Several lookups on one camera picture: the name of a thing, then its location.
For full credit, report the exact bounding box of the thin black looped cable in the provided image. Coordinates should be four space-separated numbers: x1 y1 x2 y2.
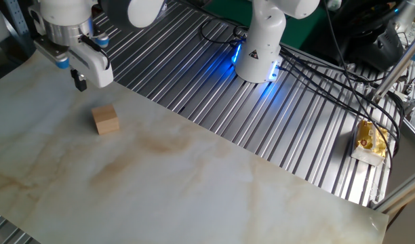
199 16 251 48

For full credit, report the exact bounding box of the blue-grey metal shelf rack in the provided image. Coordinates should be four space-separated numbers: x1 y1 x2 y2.
3 0 37 59

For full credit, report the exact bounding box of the light wooden cube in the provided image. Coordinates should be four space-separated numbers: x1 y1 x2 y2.
91 104 121 136

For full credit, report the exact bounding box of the aluminium profile bar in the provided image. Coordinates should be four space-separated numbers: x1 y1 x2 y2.
372 32 415 102

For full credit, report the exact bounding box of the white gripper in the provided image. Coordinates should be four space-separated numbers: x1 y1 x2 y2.
28 3 115 92

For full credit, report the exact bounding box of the yellow snack packet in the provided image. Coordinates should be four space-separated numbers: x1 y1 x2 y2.
350 119 389 167

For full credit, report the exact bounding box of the grey wrist camera blue cap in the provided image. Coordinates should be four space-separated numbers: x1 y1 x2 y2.
92 33 111 49
33 35 71 70

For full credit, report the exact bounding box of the black wheel base unit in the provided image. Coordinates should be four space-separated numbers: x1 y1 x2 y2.
346 23 406 73

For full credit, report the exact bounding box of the marble pattern mat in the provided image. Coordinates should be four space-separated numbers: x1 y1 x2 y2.
0 49 390 244

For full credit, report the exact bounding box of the black cable bundle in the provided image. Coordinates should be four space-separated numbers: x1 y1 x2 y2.
278 43 406 180

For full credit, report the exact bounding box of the black steering wheel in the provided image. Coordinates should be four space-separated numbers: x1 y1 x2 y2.
329 0 407 38

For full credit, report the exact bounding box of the aluminium frame bar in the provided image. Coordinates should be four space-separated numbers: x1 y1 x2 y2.
372 165 415 215

